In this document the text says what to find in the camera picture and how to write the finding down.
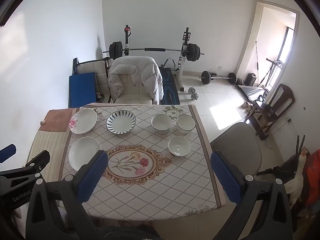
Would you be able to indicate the white bowl with black rim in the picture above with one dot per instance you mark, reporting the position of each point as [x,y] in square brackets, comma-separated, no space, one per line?
[185,123]

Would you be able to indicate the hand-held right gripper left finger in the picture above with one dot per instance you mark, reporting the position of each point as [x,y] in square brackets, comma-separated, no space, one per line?
[93,177]

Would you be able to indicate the white cup with coloured spots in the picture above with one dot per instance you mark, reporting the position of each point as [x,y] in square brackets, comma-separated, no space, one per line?
[161,122]

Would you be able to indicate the weight bench rack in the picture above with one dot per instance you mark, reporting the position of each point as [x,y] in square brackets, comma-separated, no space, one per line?
[186,42]

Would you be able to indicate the chrome dumbbell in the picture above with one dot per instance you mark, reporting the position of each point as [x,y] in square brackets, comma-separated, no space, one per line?
[194,96]
[191,90]

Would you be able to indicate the black floor appliance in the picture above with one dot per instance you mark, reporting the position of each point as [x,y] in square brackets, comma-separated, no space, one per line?
[250,78]

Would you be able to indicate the cream padded chair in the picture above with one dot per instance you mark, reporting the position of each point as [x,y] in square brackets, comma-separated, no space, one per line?
[131,90]

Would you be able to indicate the striped black-white bowl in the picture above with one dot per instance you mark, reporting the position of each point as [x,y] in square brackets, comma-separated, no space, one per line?
[121,123]

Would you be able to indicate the white door frame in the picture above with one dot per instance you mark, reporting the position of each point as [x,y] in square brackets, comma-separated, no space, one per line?
[250,30]

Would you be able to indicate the grey chair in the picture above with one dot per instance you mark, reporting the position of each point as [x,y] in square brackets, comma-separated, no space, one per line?
[240,142]

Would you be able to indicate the blue folding mat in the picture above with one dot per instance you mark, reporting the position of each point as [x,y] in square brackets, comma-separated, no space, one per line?
[82,90]

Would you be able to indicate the short barbell with black plates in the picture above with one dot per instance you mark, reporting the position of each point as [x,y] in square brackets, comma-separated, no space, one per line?
[206,77]

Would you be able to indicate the cream padded sofa seat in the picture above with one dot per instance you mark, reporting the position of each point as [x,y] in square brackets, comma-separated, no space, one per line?
[92,76]

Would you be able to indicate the orange cloth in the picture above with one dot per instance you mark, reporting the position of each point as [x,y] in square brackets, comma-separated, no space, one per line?
[313,175]

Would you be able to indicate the floral printed tablecloth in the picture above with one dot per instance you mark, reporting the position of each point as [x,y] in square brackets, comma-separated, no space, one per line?
[150,180]

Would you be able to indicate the plain white plate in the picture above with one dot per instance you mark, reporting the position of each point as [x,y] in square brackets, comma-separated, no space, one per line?
[82,152]

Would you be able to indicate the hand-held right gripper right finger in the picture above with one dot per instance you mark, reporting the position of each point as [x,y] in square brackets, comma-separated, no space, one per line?
[226,177]

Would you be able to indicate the white plate with pink flowers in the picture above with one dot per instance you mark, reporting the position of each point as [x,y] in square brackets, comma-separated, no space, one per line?
[83,121]

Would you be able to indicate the black stand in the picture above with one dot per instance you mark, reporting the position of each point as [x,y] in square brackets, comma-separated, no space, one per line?
[277,168]

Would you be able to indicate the pink brown cloth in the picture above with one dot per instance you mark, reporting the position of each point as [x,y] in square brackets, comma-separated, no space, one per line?
[56,120]

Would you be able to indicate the white goose plush toy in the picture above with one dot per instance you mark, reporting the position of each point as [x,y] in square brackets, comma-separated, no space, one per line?
[297,177]

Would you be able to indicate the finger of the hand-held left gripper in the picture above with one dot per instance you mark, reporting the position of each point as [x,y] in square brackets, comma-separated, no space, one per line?
[37,161]
[7,152]

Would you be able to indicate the grey exercise machine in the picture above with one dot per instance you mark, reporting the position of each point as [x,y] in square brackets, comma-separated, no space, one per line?
[273,66]

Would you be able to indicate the plain white bowl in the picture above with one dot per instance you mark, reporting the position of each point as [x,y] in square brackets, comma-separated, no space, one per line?
[179,146]

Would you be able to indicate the beige striped cloth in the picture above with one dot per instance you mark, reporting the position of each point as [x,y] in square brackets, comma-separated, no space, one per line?
[47,150]

